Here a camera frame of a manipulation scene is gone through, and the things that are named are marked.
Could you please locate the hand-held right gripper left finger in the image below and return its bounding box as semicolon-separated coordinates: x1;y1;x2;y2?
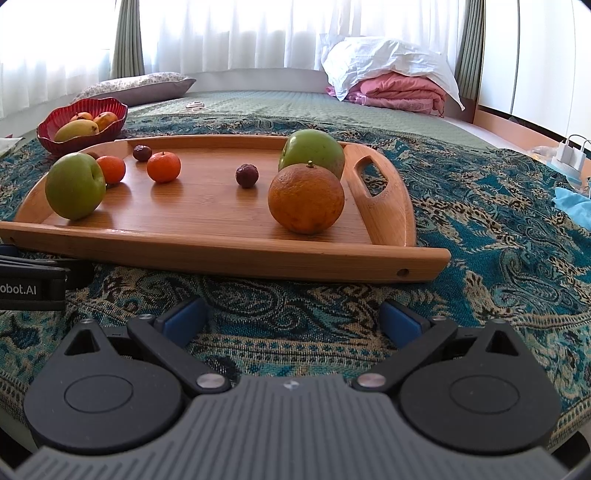
62;296;230;396

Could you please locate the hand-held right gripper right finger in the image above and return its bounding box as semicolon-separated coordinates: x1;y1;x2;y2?
353;299;521;394

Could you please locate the wooden serving tray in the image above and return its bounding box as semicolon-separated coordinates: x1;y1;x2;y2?
0;134;452;284

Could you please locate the small tangerine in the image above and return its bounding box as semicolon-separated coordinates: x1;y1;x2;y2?
146;151;182;184
96;155;127;185

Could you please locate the green apple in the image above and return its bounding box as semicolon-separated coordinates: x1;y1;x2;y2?
277;128;346;181
44;152;107;221

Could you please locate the red scalloped bowl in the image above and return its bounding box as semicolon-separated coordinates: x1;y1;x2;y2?
36;97;129;156

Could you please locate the teal patterned blanket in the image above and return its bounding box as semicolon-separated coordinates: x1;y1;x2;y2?
0;114;591;437

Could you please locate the yellow mango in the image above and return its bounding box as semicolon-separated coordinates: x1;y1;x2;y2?
54;119;100;143

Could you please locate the large orange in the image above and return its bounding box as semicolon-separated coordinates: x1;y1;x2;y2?
267;161;346;235

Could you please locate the floral pillow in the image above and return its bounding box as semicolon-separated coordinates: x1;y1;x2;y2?
71;72;197;107

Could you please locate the cyan cloth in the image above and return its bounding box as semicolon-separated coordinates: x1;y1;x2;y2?
551;186;591;232

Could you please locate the white sheer curtain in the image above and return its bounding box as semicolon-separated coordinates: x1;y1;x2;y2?
131;0;465;77
0;0;118;121

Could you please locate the folded pink blanket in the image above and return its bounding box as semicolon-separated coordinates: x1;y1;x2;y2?
326;73;448;117

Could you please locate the white charger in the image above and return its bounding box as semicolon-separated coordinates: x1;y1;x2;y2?
551;134;591;179

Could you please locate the green quilted bedspread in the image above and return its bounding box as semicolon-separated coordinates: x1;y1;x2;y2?
124;89;502;149

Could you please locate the green curtain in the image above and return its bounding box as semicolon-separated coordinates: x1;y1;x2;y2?
454;0;485;101
110;0;141;80

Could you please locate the white and pink bedding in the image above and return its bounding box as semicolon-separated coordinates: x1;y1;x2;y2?
321;37;465;111

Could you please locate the white wardrobe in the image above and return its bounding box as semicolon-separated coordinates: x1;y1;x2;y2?
475;0;591;145

